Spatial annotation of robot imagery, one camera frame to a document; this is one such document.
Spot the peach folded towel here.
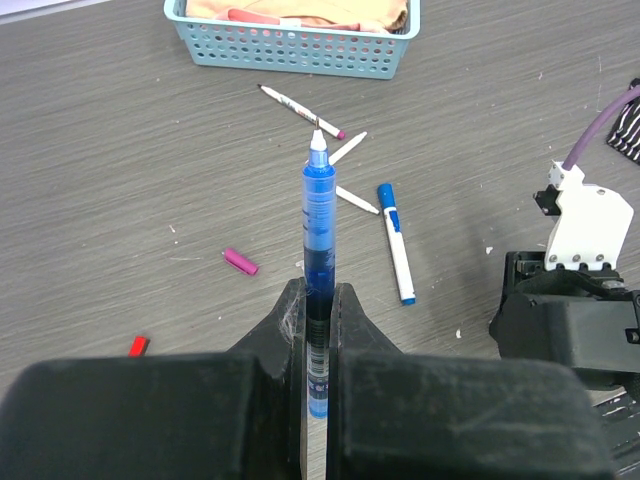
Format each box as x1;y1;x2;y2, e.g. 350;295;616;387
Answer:
185;0;409;33

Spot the purple pen cap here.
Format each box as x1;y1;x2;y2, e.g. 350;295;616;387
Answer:
222;248;259;276

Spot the red cap lower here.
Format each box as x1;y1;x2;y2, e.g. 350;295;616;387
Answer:
128;336;150;357

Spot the white pen with clear cap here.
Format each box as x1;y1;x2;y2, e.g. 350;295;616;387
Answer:
336;186;379;215

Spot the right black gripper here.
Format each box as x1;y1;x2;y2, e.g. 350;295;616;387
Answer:
489;251;639;390

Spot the white pen red tip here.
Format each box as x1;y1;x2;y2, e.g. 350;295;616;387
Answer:
329;131;367;165

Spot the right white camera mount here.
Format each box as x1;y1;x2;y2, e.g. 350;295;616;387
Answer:
534;161;634;271

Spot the blue gel pen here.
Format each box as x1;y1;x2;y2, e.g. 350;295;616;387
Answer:
302;126;337;419

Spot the black white striped cloth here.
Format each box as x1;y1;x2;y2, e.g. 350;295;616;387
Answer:
606;78;640;166

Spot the blue plastic basket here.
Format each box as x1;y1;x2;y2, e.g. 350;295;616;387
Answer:
164;1;421;80

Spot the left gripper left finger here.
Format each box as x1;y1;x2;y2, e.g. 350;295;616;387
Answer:
1;279;306;479

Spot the white pen upper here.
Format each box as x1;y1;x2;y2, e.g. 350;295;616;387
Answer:
257;84;346;140

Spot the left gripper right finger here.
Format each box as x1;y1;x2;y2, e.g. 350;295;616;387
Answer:
326;283;615;479

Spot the white marker blue print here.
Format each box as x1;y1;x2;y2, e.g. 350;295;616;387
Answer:
377;183;416;305

